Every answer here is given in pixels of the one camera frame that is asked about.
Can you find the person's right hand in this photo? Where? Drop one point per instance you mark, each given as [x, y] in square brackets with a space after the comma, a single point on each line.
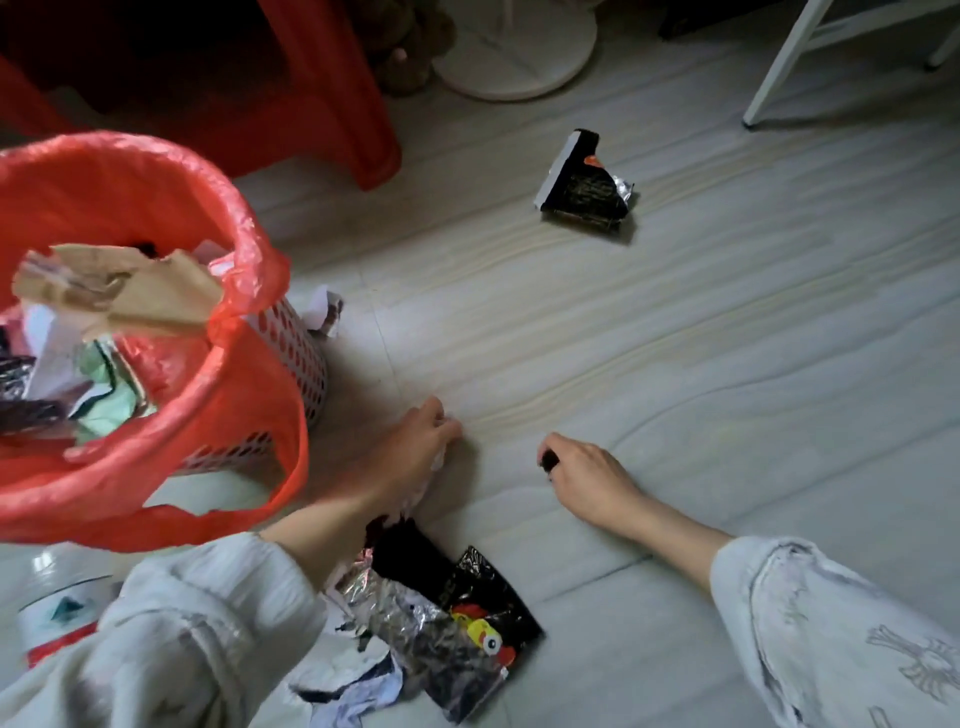
[600, 487]

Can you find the person's left hand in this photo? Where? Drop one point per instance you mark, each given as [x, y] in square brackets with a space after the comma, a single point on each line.
[405, 457]

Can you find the white scrap black print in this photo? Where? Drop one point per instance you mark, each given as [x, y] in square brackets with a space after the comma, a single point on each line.
[439, 459]

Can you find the small black patterned plastic piece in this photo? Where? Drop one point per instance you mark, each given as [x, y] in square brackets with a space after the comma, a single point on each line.
[550, 459]

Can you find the silver foil wrapper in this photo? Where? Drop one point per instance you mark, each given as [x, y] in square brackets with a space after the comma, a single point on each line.
[405, 622]

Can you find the waste basket with red bag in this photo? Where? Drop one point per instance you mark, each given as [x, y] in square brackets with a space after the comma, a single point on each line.
[247, 390]

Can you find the small white torn scrap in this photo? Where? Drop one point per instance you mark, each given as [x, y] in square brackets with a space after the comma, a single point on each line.
[319, 304]

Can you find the white torn packet green print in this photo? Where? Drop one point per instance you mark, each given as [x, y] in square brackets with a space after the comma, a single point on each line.
[112, 405]

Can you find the black snack wrapper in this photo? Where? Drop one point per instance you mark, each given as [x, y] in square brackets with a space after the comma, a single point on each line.
[581, 187]

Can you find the brown paper strip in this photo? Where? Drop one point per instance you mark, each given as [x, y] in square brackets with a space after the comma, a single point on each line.
[150, 296]

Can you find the clear bottle red label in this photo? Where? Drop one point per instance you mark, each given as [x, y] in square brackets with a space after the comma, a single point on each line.
[60, 600]

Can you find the person's right forearm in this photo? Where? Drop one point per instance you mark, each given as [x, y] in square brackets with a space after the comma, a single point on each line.
[675, 536]

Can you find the person's left forearm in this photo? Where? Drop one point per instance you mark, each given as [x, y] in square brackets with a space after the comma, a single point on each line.
[322, 532]

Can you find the person's white left sleeve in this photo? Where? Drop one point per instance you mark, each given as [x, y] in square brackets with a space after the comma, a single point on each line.
[187, 622]

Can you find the person's printed right sleeve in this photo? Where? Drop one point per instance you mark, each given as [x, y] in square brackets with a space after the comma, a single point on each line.
[825, 645]

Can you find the red plastic stool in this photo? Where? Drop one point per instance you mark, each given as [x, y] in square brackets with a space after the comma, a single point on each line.
[337, 112]

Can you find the white round stand base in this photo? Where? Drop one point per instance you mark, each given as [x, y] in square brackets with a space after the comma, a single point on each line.
[525, 52]

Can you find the tall black cabinet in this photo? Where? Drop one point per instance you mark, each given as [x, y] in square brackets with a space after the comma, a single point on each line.
[712, 15]

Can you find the white metal frame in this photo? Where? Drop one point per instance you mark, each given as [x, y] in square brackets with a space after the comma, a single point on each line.
[780, 64]

